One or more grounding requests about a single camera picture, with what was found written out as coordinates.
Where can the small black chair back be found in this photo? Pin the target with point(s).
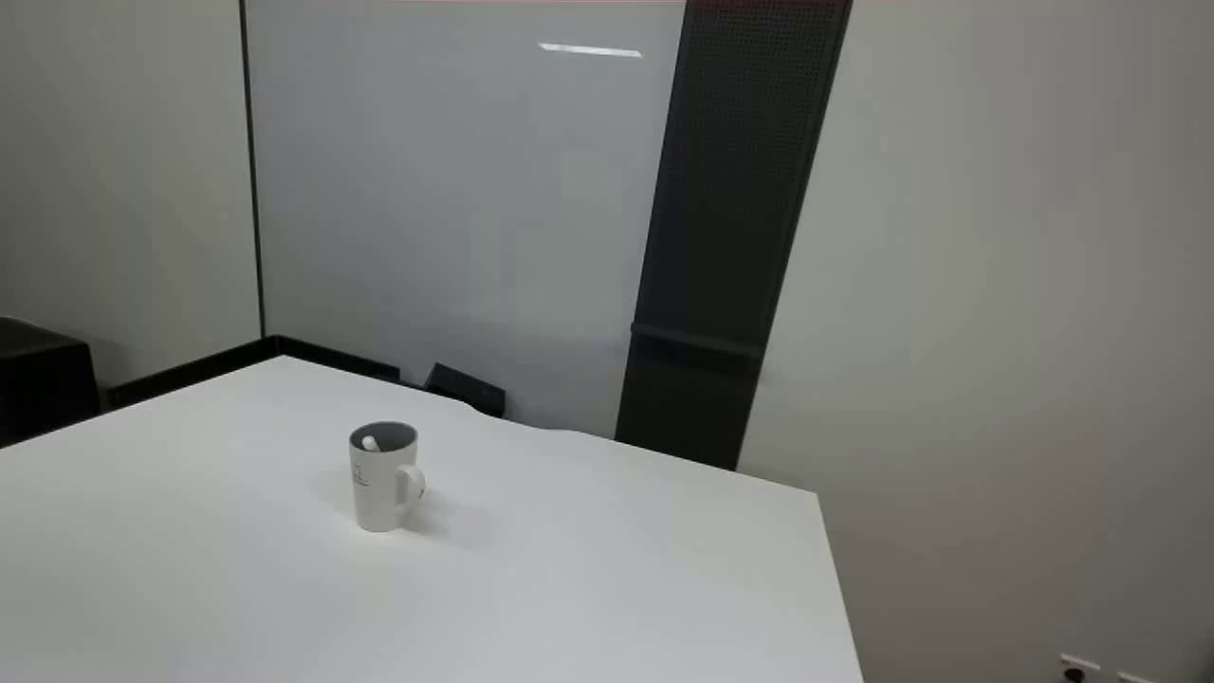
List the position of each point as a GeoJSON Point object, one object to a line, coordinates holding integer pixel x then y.
{"type": "Point", "coordinates": [466, 389]}

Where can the white wall outlet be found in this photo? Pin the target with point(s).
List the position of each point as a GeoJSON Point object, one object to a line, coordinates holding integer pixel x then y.
{"type": "Point", "coordinates": [1133, 675]}
{"type": "Point", "coordinates": [1080, 665]}

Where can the black box shaped furniture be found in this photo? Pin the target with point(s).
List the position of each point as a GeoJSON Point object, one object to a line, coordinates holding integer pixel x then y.
{"type": "Point", "coordinates": [45, 382]}

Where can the frosted glass wall panel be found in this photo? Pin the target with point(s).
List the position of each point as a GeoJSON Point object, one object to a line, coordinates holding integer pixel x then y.
{"type": "Point", "coordinates": [456, 191]}

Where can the white ceramic mug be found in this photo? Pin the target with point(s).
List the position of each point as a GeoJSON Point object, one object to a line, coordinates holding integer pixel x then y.
{"type": "Point", "coordinates": [382, 494]}

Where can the dark vertical wall pillar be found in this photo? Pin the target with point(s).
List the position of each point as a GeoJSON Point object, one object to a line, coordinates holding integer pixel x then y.
{"type": "Point", "coordinates": [735, 229]}

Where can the white paper table cover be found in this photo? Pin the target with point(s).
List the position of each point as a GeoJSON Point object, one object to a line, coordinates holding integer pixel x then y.
{"type": "Point", "coordinates": [507, 580]}

